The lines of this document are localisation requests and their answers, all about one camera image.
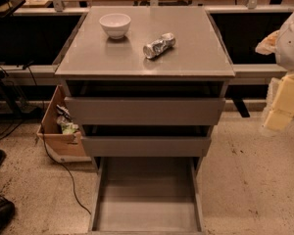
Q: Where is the crushed silver can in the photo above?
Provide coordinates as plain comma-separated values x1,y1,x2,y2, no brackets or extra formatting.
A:
143,32,175,60

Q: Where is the grey drawer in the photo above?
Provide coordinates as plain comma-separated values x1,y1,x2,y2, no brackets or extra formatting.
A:
81,125,211,157
64,80,226,126
88,158,205,235

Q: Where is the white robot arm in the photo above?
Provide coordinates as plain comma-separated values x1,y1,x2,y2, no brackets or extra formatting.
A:
255,12,294,136

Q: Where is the grey top drawer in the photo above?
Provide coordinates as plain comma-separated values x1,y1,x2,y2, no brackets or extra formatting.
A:
64,80,226,126

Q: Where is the grey drawer cabinet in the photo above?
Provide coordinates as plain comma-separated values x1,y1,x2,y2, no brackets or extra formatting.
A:
56,6,235,162

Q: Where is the white ceramic bowl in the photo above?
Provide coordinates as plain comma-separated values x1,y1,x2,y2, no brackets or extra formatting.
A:
99,13,131,39

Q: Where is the grey metal rail frame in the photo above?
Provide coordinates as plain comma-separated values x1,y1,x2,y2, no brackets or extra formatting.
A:
0,5,294,86

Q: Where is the black floor cable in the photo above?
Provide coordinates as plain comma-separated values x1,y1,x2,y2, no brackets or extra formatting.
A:
25,66,92,215

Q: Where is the crumpled trash in box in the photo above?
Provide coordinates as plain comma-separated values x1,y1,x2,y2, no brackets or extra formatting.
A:
56,105,78,134

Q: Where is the black shoe lower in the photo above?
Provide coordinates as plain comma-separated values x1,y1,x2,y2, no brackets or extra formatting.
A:
0,193,16,235

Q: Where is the grey bottom drawer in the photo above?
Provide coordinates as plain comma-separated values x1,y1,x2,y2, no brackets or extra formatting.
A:
88,158,205,235

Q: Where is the brown cardboard box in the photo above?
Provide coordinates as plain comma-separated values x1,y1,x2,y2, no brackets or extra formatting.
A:
37,85,91,163

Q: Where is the grey middle drawer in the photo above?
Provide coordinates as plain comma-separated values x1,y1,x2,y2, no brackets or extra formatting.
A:
81,125,211,157

